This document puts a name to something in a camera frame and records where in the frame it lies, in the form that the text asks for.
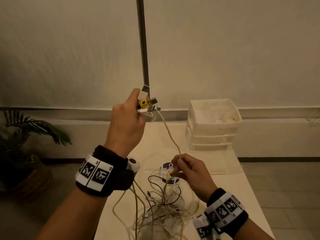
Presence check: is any person's right hand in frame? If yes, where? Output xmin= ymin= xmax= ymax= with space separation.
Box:
xmin=170 ymin=153 xmax=218 ymax=203

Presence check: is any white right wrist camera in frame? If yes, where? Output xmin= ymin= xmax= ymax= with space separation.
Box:
xmin=193 ymin=214 xmax=213 ymax=240

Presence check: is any yellow cable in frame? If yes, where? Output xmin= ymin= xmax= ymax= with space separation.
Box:
xmin=132 ymin=97 xmax=158 ymax=240

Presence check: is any white plastic drawer organizer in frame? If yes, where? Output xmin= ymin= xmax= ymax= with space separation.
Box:
xmin=185 ymin=98 xmax=242 ymax=152

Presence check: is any metal wall strip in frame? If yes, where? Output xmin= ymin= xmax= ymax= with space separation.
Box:
xmin=136 ymin=0 xmax=150 ymax=123

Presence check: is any round purple label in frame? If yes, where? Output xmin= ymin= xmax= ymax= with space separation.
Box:
xmin=160 ymin=162 xmax=180 ymax=185

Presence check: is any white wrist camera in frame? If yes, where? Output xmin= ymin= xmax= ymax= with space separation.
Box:
xmin=193 ymin=214 xmax=213 ymax=240
xmin=126 ymin=158 xmax=141 ymax=178

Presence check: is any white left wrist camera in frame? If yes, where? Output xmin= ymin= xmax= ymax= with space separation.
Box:
xmin=126 ymin=158 xmax=141 ymax=178

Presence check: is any black right wristband with markers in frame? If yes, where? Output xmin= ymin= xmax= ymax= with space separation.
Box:
xmin=204 ymin=188 xmax=249 ymax=239

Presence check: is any black wristband with markers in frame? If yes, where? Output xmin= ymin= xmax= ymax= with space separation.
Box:
xmin=204 ymin=188 xmax=249 ymax=239
xmin=75 ymin=145 xmax=135 ymax=197

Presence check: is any person's right forearm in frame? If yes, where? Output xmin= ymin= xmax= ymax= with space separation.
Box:
xmin=232 ymin=223 xmax=275 ymax=240

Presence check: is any white table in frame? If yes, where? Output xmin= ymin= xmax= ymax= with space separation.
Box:
xmin=93 ymin=122 xmax=275 ymax=240

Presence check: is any black left wristband with markers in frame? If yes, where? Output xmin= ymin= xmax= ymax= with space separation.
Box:
xmin=75 ymin=145 xmax=135 ymax=197

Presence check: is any green palm plant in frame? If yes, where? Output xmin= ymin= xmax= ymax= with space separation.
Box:
xmin=0 ymin=110 xmax=73 ymax=178

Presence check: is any person's left hand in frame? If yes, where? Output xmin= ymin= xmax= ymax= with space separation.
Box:
xmin=104 ymin=88 xmax=148 ymax=159

